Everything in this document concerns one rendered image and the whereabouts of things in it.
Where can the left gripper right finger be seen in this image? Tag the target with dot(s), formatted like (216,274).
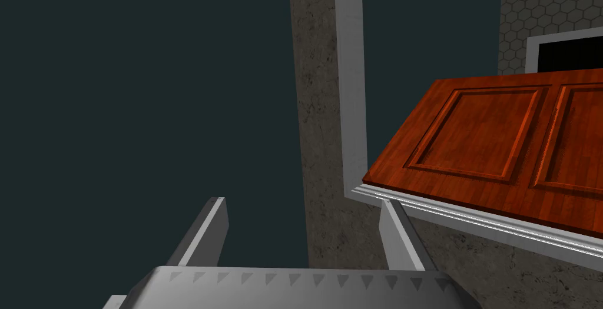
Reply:
(401,243)

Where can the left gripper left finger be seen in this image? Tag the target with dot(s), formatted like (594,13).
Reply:
(203,238)

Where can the brown wooden panelled door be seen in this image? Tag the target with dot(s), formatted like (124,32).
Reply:
(494,144)

